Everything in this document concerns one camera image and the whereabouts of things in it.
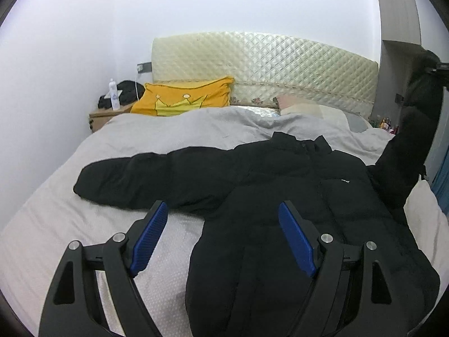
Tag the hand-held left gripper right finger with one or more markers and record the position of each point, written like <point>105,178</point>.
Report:
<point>296,238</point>

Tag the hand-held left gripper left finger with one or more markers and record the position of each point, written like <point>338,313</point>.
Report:
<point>149,238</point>

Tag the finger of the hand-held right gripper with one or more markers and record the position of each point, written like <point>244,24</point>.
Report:
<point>430,68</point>

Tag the black puffer jacket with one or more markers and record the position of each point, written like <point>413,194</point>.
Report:
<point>263,182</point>

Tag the white dotted bed sheet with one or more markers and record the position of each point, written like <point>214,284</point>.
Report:
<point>168,281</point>

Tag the grey white wardrobe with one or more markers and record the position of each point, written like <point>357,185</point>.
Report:
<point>396,14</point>

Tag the row of small bottles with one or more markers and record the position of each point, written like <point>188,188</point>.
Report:
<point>386,123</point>

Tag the blue curtain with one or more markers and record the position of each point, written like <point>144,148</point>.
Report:
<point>442,189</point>

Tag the grey duvet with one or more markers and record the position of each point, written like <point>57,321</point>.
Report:
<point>210,126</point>

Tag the wooden nightstand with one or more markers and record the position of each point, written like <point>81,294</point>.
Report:
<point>101,117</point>

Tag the pink beige grey patchwork pillow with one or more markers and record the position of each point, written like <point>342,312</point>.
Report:
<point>301,107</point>

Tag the pale patterned pillow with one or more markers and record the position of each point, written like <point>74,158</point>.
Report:
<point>252,110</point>

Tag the white plastic bottle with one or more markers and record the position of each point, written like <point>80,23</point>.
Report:
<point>114,98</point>

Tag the yellow crown print pillow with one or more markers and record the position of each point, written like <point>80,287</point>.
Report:
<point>175,94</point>

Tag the black cloth on nightstand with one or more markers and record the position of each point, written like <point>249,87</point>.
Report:
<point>129,91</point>

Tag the cream quilted headboard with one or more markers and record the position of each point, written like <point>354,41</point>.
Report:
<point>263,63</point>

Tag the grey wall socket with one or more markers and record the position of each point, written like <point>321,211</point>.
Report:
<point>143,67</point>

